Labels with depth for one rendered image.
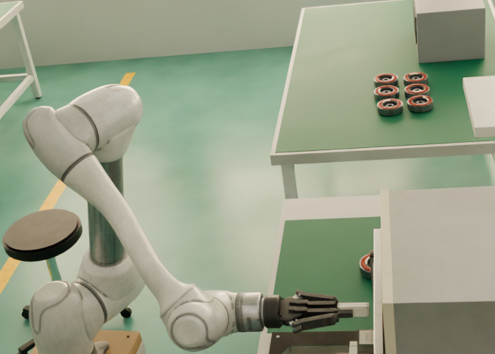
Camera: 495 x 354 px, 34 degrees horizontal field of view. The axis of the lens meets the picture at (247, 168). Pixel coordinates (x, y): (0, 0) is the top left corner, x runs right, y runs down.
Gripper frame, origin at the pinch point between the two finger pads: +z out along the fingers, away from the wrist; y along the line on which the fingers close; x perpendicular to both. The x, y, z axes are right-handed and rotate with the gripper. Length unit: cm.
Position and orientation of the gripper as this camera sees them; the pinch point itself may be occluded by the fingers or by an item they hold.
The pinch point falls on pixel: (353, 309)
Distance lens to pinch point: 189.1
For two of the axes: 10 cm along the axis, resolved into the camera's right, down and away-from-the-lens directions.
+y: -1.3, 5.0, -8.6
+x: -1.3, -8.6, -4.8
